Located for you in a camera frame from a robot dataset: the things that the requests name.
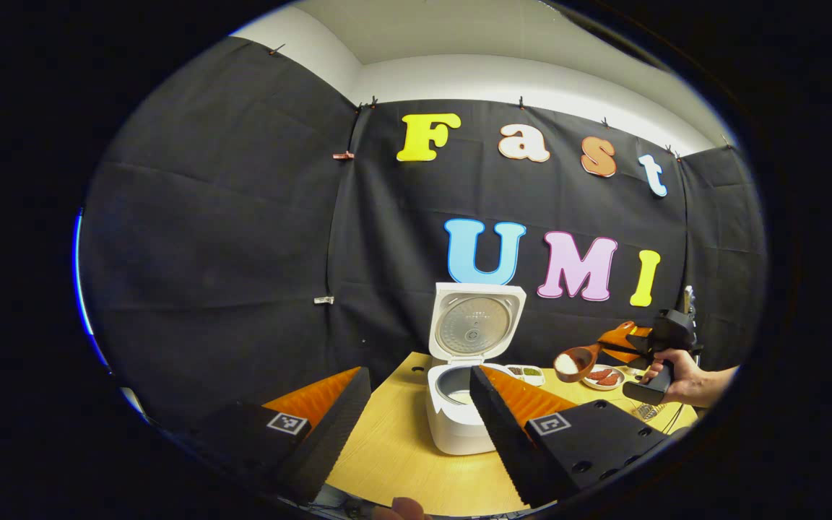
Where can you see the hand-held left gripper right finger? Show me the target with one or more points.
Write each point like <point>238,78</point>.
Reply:
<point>506,440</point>

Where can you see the black backdrop cloth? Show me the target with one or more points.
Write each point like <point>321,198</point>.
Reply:
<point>206,253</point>

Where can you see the brown wooden spoon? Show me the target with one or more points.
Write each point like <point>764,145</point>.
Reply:
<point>576,365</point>

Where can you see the white plate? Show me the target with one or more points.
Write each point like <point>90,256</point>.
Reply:
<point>589,384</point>

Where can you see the white rice cooker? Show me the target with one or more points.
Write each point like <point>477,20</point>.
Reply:
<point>452,433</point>

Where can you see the red sausage piece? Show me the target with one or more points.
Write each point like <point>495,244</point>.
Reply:
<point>611,379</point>
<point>598,374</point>

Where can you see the white divided condiment tray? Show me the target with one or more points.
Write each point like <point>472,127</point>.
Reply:
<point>528,374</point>

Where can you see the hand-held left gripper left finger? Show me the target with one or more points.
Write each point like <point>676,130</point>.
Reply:
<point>329,440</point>

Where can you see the white cloth clip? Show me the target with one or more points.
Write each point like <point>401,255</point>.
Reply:
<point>323,300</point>

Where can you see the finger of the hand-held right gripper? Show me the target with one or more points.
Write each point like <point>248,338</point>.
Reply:
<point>618,339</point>

